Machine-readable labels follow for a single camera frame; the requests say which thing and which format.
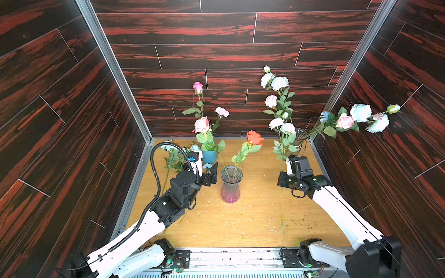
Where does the teal ceramic vase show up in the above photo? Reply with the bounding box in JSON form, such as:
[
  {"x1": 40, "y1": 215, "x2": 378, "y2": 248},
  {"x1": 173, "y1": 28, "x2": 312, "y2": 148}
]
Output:
[{"x1": 201, "y1": 141, "x2": 217, "y2": 164}]

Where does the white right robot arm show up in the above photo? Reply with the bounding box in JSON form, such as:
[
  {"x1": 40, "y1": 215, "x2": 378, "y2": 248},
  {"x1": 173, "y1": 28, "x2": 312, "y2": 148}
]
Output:
[{"x1": 278, "y1": 155, "x2": 402, "y2": 278}]

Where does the small blue flower sprig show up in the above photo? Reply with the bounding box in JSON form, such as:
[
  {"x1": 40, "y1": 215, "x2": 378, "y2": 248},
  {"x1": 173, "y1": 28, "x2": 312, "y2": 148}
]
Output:
[{"x1": 161, "y1": 141, "x2": 200, "y2": 173}]

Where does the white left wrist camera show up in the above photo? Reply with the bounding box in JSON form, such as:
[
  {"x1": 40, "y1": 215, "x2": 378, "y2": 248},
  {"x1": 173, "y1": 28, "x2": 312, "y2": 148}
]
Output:
[{"x1": 188, "y1": 151, "x2": 203, "y2": 177}]

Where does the red rose flower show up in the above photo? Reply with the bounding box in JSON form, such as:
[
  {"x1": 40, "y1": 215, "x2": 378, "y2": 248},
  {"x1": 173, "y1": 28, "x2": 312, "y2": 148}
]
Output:
[{"x1": 231, "y1": 130, "x2": 264, "y2": 181}]

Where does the black coiled left cable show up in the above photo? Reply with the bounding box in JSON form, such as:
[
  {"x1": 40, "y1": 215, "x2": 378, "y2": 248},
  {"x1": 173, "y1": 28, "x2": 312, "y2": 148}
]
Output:
[{"x1": 107, "y1": 141, "x2": 195, "y2": 254}]

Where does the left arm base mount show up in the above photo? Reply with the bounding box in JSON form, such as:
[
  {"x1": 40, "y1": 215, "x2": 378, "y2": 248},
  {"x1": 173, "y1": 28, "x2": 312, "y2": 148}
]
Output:
[{"x1": 154, "y1": 239, "x2": 191, "y2": 270}]

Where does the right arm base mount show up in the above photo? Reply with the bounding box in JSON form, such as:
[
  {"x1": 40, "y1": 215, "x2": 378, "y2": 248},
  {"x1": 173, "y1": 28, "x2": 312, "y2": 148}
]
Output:
[{"x1": 279, "y1": 238, "x2": 330, "y2": 268}]

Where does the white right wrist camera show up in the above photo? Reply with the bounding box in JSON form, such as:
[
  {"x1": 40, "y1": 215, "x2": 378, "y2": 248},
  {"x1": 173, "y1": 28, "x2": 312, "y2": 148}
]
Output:
[{"x1": 286, "y1": 157, "x2": 294, "y2": 175}]

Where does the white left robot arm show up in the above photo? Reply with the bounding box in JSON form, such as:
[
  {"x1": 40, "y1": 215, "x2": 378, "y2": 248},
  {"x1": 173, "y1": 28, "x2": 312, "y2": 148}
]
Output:
[{"x1": 71, "y1": 163, "x2": 218, "y2": 278}]

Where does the pink rose bud stem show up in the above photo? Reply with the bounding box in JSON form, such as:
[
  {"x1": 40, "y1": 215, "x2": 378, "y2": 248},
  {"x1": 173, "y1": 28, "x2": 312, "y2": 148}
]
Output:
[{"x1": 182, "y1": 82, "x2": 210, "y2": 134}]

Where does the clear ribbed glass vase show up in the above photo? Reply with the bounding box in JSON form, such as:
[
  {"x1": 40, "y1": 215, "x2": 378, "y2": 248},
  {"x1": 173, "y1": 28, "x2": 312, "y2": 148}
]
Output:
[{"x1": 289, "y1": 128, "x2": 307, "y2": 153}]

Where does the tall white pink bouquet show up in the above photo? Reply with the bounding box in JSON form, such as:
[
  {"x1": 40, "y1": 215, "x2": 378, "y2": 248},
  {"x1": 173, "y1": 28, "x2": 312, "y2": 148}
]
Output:
[{"x1": 260, "y1": 66, "x2": 295, "y2": 122}]

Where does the pink carnation flower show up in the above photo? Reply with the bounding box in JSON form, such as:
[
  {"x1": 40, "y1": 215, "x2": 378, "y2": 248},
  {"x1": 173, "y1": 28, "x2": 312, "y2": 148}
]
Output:
[{"x1": 212, "y1": 107, "x2": 230, "y2": 132}]

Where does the blue pink flower spray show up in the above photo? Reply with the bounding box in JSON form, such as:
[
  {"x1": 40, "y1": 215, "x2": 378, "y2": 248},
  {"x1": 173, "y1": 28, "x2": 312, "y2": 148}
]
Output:
[{"x1": 302, "y1": 104, "x2": 401, "y2": 140}]

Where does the blue pink glass vase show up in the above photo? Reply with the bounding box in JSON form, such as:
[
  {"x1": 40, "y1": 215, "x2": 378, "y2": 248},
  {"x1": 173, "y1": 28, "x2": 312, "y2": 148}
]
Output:
[{"x1": 221, "y1": 166, "x2": 243, "y2": 203}]

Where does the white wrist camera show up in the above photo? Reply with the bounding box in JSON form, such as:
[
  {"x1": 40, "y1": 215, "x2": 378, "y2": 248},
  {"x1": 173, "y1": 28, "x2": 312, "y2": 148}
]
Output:
[
  {"x1": 286, "y1": 157, "x2": 294, "y2": 175},
  {"x1": 188, "y1": 151, "x2": 203, "y2": 177}
]

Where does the pink rose leafy stem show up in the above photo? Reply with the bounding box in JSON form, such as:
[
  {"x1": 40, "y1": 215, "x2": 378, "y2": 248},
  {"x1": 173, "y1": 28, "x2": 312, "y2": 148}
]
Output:
[{"x1": 196, "y1": 122, "x2": 226, "y2": 169}]

